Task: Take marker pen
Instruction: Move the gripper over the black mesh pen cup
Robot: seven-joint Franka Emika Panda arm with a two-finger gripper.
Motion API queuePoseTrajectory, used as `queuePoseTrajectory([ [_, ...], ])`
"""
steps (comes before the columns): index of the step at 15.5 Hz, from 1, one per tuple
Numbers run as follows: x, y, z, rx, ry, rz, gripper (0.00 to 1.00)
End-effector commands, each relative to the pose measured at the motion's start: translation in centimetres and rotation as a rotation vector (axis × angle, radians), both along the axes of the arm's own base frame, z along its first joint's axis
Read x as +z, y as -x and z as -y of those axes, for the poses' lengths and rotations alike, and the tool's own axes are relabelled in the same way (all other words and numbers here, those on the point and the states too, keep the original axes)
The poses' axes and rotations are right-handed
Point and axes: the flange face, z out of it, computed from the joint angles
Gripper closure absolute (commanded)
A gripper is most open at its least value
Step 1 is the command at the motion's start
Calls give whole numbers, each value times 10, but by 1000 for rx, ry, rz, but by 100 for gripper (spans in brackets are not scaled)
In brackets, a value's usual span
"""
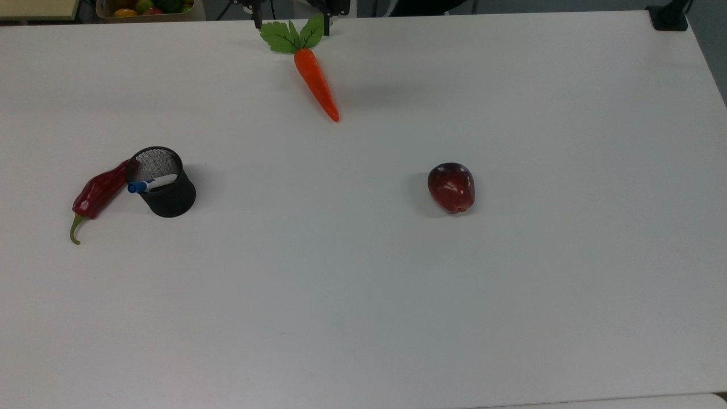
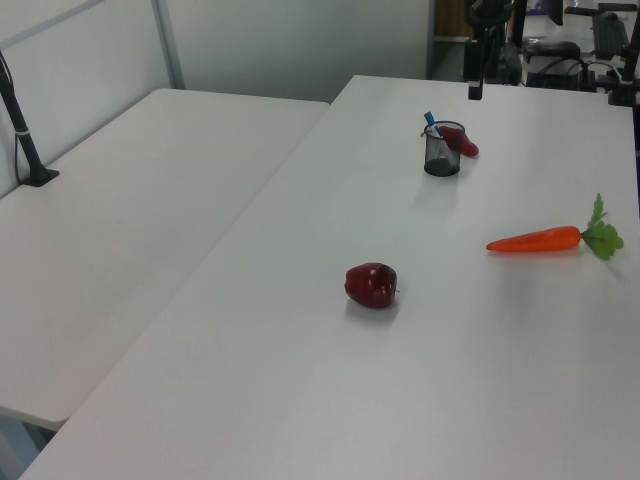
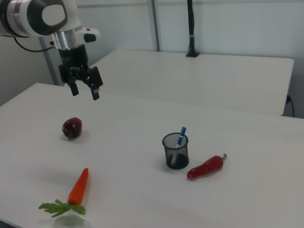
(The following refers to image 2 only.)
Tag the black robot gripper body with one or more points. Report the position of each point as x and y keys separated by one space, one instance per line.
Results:
x=473 y=60

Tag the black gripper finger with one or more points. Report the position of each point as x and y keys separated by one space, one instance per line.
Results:
x=471 y=91
x=479 y=91

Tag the white marker pen blue cap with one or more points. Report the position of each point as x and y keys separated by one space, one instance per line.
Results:
x=430 y=120

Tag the black mesh pen holder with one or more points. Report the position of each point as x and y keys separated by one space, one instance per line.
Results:
x=442 y=155

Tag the black electronics box green light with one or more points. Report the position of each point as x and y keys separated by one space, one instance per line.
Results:
x=510 y=62

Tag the yellow panel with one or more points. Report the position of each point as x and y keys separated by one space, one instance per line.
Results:
x=450 y=17

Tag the red chili pepper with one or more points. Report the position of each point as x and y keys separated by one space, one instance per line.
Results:
x=467 y=144

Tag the black vertical pole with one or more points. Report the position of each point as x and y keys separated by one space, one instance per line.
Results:
x=519 y=25

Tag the black flat device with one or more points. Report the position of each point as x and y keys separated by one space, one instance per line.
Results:
x=552 y=48

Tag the black monitor stand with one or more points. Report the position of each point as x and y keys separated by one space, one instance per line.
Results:
x=554 y=10

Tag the black computer keyboard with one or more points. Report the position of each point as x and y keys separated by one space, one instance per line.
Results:
x=610 y=35

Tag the black clamp stand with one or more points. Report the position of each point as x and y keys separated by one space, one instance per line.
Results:
x=625 y=75

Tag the orange carrot with green leaves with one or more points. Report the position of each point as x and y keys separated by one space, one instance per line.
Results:
x=540 y=240

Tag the dark red apple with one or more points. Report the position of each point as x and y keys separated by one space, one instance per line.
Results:
x=371 y=285

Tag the grey partition frame post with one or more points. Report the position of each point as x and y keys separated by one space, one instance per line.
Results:
x=169 y=45

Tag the black camera stand pole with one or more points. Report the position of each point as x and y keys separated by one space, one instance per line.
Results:
x=22 y=140

